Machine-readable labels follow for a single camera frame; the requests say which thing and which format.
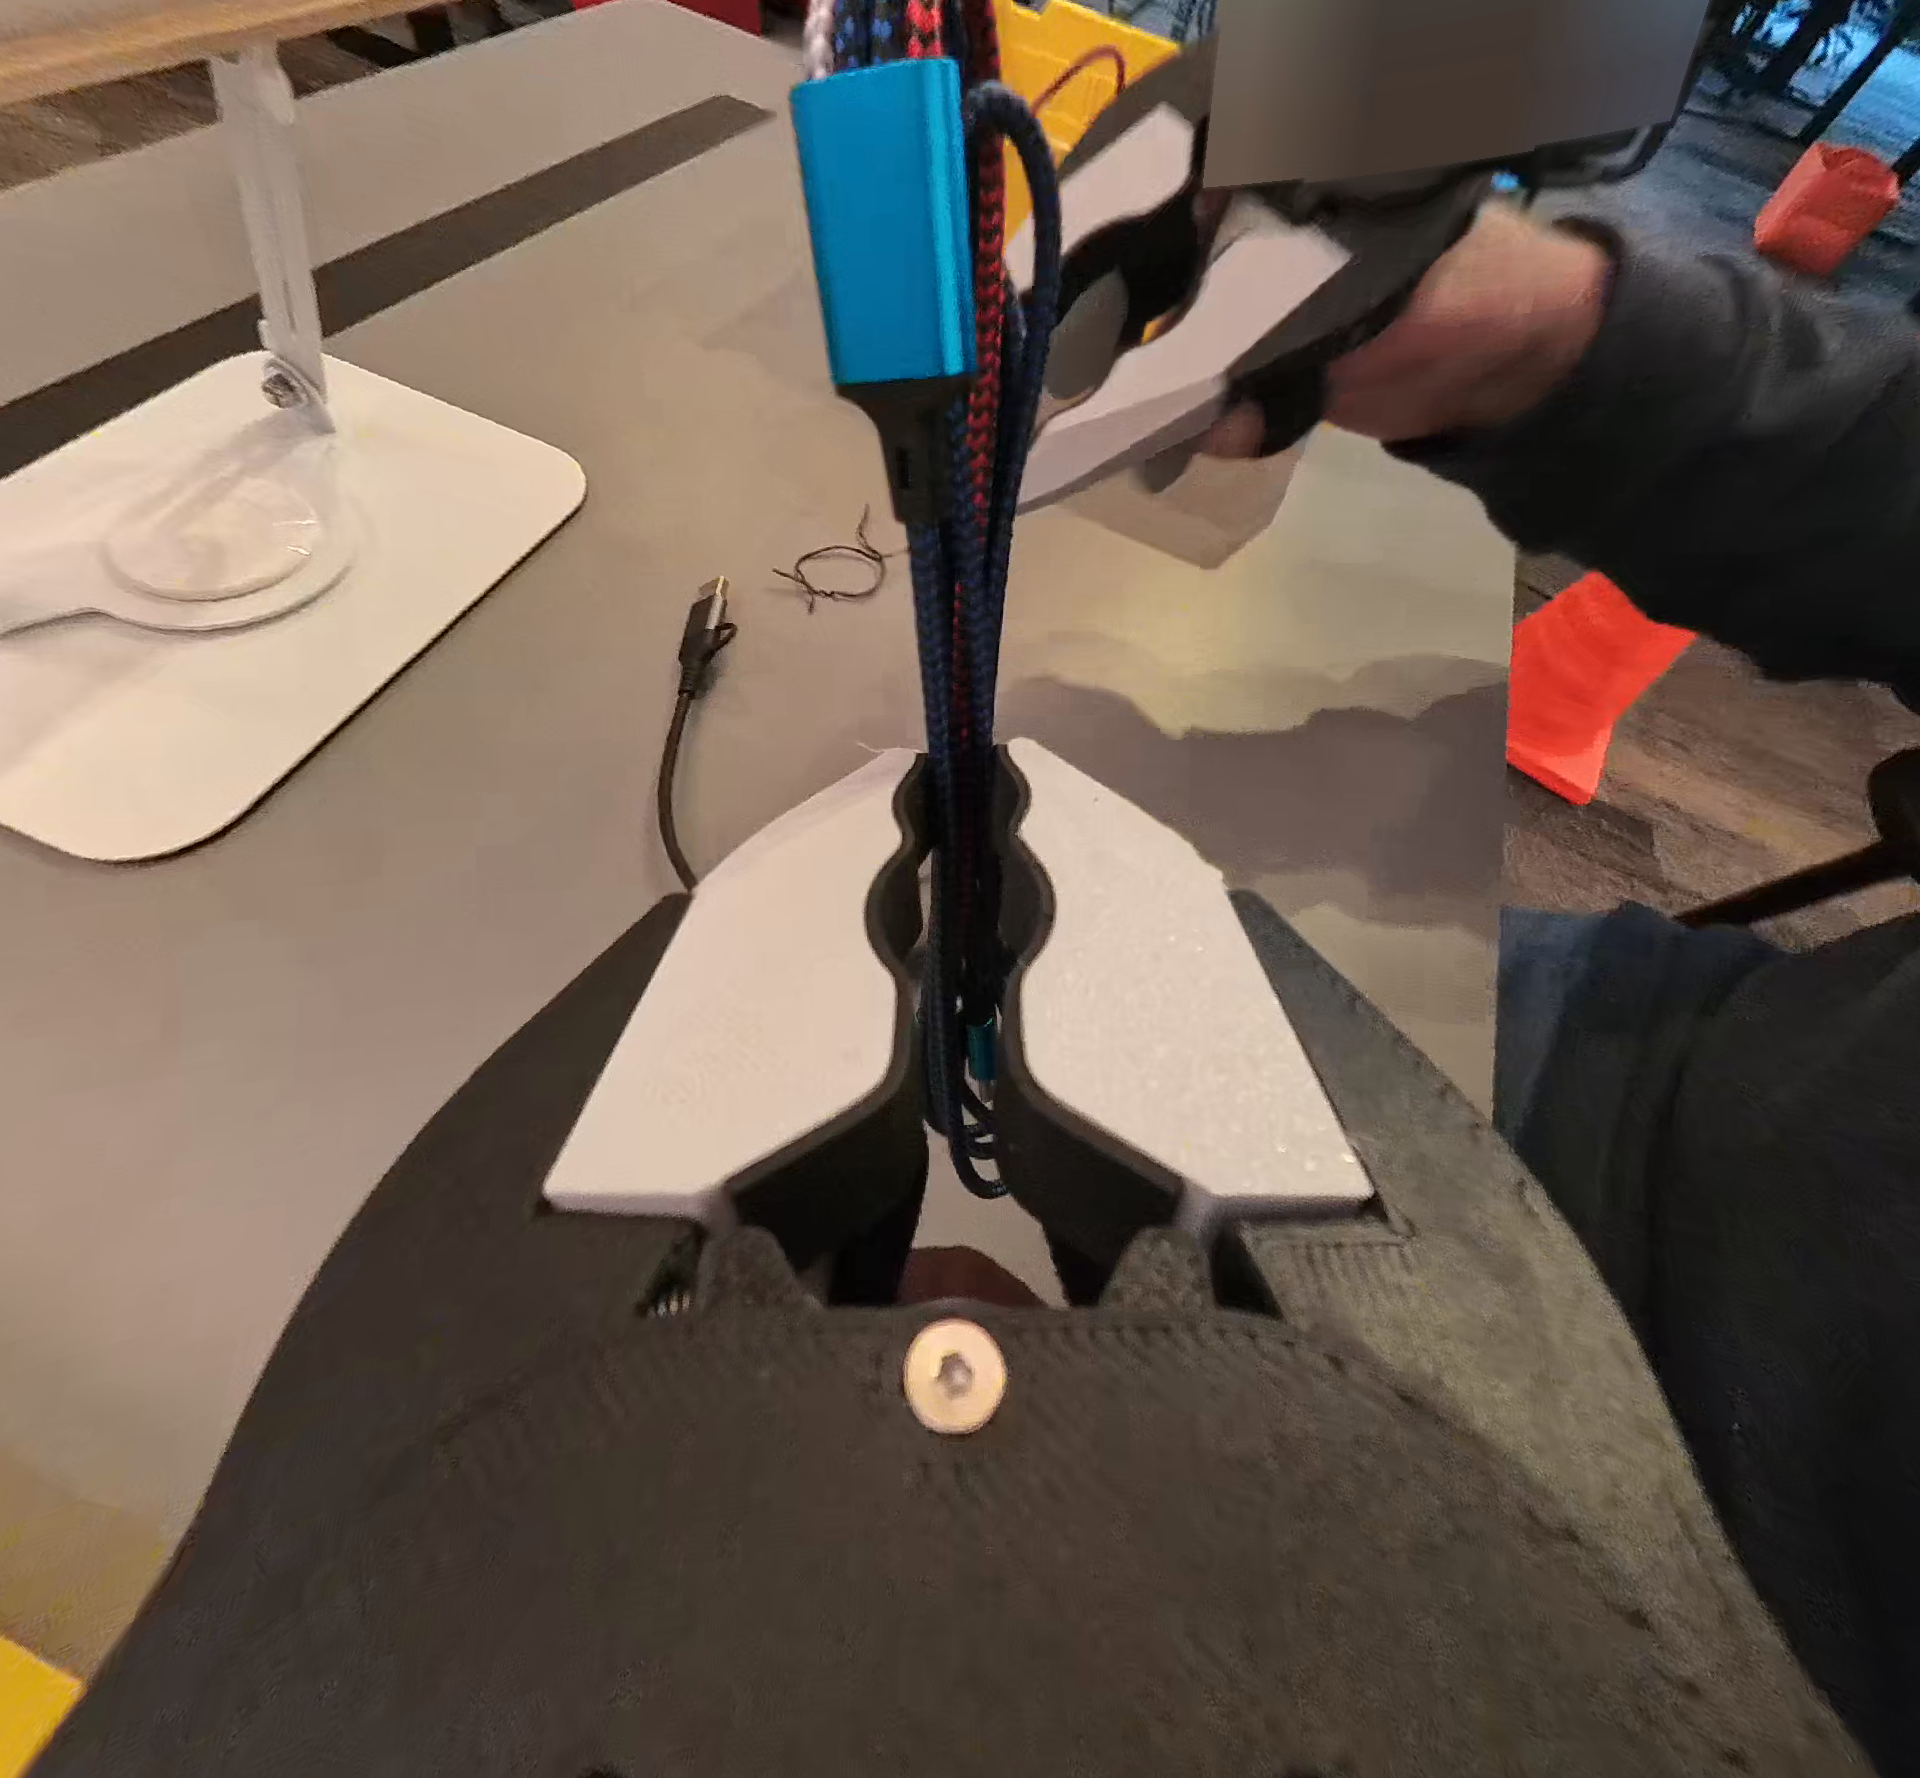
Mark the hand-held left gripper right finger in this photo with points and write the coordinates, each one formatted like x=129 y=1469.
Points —
x=1184 y=1043

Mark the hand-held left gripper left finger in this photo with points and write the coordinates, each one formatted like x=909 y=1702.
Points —
x=720 y=1043

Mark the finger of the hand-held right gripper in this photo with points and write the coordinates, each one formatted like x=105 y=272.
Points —
x=1200 y=353
x=1126 y=166

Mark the person's right forearm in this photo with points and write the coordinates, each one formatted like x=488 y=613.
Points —
x=1725 y=457

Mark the person's right hand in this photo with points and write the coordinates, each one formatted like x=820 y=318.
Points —
x=1469 y=325

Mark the orange box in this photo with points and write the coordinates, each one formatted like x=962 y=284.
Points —
x=1830 y=203

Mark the orange traffic cone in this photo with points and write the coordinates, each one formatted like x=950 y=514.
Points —
x=1574 y=683

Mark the white stand base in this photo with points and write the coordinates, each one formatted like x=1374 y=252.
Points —
x=449 y=489

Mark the dark office chair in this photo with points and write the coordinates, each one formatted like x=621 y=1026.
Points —
x=1890 y=818

